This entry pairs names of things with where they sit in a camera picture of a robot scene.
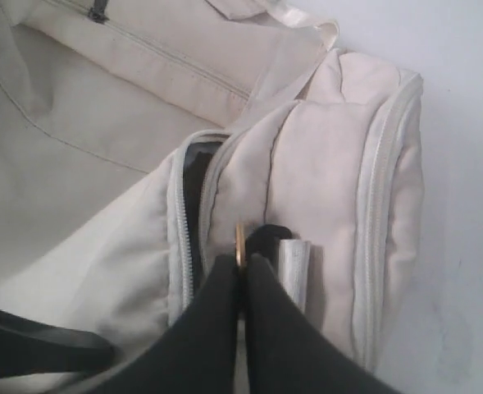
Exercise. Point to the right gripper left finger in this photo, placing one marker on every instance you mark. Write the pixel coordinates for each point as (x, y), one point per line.
(197, 354)

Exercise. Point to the cream fabric duffel bag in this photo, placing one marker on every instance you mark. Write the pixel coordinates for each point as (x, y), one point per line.
(141, 140)

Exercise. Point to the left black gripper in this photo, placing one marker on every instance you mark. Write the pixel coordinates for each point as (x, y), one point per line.
(28, 347)

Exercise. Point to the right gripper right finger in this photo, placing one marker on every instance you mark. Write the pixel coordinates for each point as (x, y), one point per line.
(285, 353)

